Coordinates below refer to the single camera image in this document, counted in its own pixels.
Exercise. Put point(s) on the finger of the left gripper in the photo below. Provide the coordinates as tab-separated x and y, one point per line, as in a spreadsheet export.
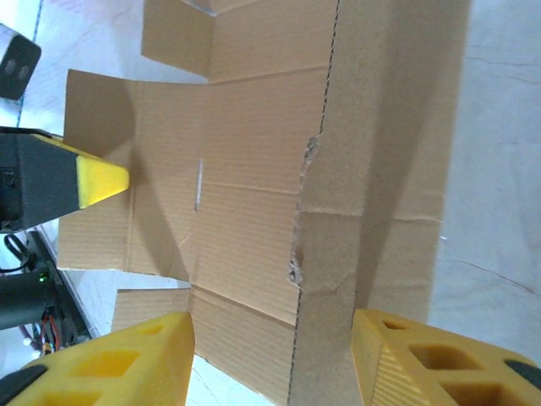
50	182

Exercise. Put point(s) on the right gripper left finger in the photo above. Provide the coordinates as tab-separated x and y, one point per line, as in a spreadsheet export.
105	368

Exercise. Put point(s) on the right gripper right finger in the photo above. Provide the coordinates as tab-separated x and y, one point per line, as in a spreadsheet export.
422	368

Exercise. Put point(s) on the brown cardboard mailer box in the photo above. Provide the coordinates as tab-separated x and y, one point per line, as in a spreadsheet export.
253	148

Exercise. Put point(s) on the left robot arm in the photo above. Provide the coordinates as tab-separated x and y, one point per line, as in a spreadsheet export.
21	300

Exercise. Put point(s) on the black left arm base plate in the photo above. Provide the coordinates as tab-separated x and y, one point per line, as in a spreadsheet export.
63	296

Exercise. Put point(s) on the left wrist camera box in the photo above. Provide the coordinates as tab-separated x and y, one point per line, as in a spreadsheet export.
17	67

